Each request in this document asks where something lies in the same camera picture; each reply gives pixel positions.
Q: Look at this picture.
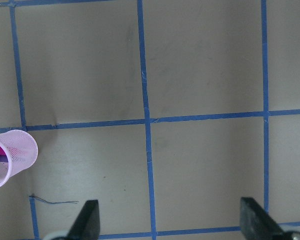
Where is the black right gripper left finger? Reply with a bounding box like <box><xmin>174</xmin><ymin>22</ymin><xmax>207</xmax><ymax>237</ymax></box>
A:
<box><xmin>66</xmin><ymin>200</ymin><xmax>101</xmax><ymax>240</ymax></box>

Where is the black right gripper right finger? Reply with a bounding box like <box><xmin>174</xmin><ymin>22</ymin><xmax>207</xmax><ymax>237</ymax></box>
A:
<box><xmin>239</xmin><ymin>197</ymin><xmax>284</xmax><ymax>240</ymax></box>

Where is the pink mesh cup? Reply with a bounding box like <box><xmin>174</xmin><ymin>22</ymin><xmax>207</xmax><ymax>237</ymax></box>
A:
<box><xmin>0</xmin><ymin>129</ymin><xmax>39</xmax><ymax>187</ymax></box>

